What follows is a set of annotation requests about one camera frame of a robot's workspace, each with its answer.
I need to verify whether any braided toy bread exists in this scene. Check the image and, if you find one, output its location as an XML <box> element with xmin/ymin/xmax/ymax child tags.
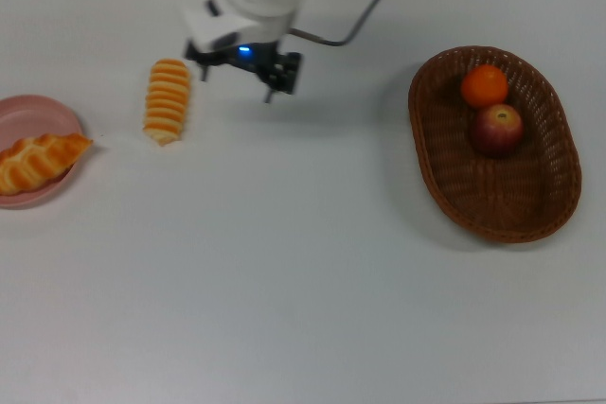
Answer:
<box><xmin>0</xmin><ymin>132</ymin><xmax>95</xmax><ymax>196</ymax></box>

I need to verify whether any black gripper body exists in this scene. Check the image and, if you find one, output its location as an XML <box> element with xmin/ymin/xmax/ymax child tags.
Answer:
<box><xmin>206</xmin><ymin>41</ymin><xmax>281</xmax><ymax>78</ymax></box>

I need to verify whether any brown woven basket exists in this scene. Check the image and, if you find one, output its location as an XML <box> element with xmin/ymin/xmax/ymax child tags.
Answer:
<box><xmin>407</xmin><ymin>45</ymin><xmax>583</xmax><ymax>244</ymax></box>

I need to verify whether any striped toy bread roll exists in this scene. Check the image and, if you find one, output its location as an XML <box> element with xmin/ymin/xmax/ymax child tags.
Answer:
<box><xmin>142</xmin><ymin>58</ymin><xmax>193</xmax><ymax>148</ymax></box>

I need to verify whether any toy orange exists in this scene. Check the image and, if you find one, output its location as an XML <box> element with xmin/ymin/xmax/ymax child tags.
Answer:
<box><xmin>460</xmin><ymin>64</ymin><xmax>509</xmax><ymax>110</ymax></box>

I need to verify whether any red toy apple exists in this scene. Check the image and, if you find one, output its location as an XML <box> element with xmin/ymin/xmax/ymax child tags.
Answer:
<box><xmin>469</xmin><ymin>103</ymin><xmax>525</xmax><ymax>159</ymax></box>

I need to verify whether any pink plate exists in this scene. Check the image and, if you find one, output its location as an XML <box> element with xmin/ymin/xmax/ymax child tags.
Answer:
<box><xmin>0</xmin><ymin>94</ymin><xmax>87</xmax><ymax>210</ymax></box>

